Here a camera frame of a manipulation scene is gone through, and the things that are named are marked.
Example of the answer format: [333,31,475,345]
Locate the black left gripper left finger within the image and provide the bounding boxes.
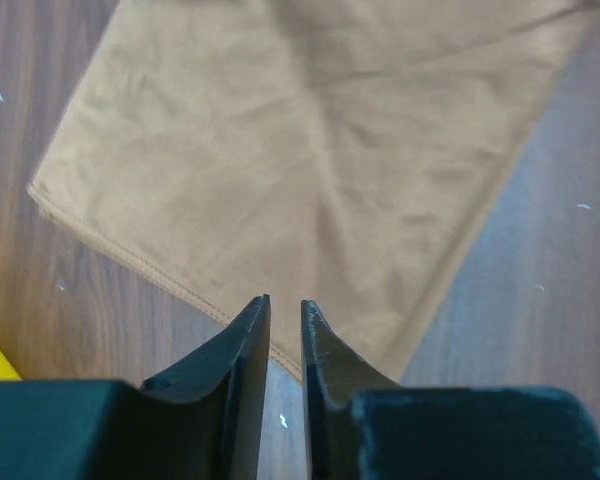
[0,295,271,479]

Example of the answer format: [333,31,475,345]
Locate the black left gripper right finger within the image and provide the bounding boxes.
[301,300,600,479]

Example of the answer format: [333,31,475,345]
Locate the brown cloth napkin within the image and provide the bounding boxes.
[29,1,600,379]

